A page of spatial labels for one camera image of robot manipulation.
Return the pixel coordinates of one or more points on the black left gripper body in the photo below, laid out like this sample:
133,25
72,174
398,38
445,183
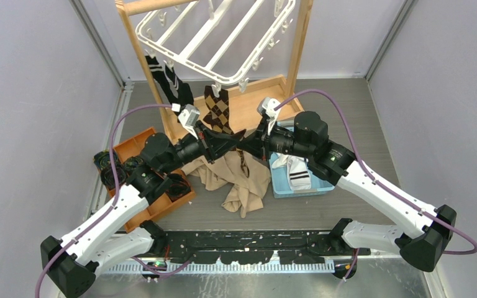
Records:
191,149

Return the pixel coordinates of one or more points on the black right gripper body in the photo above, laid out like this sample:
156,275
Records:
281,141

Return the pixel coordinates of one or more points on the brown argyle sock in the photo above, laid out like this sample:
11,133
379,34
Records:
218,116
243,164

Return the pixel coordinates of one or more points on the black white-striped sock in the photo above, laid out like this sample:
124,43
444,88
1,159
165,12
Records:
184,94
159,76

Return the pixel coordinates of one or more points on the white plastic clip hanger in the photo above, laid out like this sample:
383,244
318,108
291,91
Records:
222,41

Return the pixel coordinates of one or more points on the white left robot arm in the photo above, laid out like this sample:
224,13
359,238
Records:
74,261

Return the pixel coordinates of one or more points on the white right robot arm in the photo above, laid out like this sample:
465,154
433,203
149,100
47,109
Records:
420,232

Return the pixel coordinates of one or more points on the wooden hanger stand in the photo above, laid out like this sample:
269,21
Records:
241,105

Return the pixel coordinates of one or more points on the rolled black sock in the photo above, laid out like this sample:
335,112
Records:
179,187

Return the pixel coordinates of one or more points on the white black-striped sock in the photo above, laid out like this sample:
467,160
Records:
298,174

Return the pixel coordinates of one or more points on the beige crumpled cloth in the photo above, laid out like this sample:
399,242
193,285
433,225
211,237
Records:
246,194

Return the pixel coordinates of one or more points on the orange compartment tray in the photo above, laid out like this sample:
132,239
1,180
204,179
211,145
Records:
164,205

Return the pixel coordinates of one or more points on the rolled dark green sock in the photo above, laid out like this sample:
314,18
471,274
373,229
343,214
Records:
123,171

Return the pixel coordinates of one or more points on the rolled dark patterned sock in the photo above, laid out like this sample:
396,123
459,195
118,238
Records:
102,160

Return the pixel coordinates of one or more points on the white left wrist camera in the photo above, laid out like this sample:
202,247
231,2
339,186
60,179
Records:
188,116

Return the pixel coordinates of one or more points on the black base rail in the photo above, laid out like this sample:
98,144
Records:
244,247

